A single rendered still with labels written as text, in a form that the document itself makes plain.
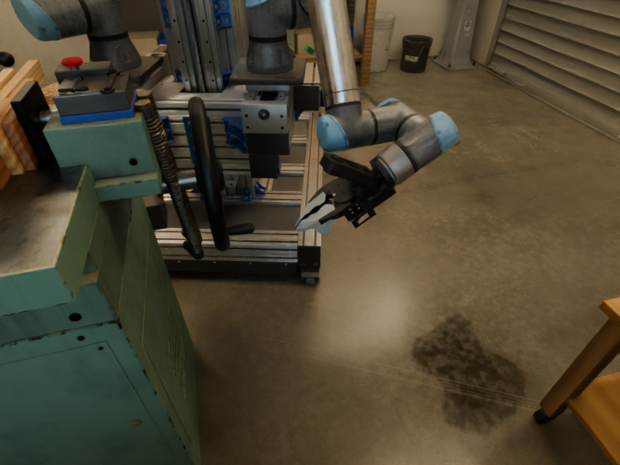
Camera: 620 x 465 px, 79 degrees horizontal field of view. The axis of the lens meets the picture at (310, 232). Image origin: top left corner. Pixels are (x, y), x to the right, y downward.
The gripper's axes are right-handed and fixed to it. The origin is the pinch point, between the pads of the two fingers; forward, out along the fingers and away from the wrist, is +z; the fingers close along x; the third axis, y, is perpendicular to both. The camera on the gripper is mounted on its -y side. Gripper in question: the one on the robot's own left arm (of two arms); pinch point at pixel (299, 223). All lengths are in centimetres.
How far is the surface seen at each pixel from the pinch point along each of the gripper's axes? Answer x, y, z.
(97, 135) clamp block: 3.5, -34.7, 14.5
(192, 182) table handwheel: 7.1, -17.6, 11.0
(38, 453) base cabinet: -11, -1, 68
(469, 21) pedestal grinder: 268, 163, -212
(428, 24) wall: 306, 161, -192
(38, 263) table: -18.0, -34.4, 22.1
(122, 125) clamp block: 3.2, -33.7, 10.8
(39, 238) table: -13.4, -34.6, 22.7
